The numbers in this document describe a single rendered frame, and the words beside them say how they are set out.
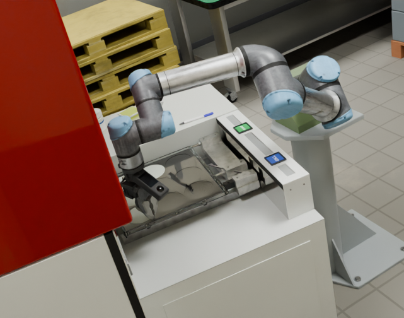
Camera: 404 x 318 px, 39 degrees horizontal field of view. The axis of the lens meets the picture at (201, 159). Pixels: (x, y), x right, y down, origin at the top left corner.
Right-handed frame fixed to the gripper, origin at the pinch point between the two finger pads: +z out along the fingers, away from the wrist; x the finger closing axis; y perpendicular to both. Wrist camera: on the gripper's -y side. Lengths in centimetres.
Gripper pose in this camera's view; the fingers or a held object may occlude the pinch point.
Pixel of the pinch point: (154, 216)
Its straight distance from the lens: 187.9
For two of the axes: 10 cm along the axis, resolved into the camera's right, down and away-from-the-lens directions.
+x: -6.2, 5.2, -5.8
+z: 2.1, 8.3, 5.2
